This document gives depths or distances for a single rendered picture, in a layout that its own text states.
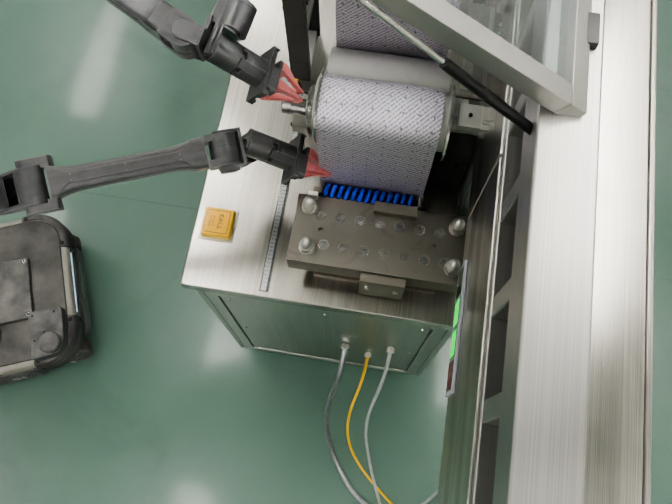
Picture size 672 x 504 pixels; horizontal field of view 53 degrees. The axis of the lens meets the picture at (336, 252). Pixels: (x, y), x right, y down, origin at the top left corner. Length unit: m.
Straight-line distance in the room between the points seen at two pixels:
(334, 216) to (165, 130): 1.47
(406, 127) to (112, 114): 1.85
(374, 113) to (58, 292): 1.47
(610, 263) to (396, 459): 1.48
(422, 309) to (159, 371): 1.23
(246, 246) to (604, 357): 0.89
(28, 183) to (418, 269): 0.81
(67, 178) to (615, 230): 1.00
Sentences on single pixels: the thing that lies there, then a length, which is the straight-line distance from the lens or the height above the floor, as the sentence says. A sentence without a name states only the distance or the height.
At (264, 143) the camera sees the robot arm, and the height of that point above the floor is 1.18.
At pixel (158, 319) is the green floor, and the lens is 2.57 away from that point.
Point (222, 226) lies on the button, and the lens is 1.62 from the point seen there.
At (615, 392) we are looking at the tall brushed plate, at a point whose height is 1.44.
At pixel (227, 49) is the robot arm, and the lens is 1.26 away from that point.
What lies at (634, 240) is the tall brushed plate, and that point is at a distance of 1.13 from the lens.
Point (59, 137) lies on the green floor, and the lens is 2.97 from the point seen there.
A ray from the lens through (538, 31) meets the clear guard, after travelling 0.93.
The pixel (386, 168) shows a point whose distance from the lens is 1.42.
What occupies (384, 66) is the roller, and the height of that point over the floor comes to 1.24.
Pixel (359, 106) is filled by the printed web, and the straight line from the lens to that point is 1.29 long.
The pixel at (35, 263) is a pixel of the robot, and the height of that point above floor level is 0.24.
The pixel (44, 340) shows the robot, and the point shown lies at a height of 0.32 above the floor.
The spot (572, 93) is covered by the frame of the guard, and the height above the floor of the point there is 1.68.
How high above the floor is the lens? 2.42
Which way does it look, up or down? 72 degrees down
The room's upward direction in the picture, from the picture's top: 1 degrees counter-clockwise
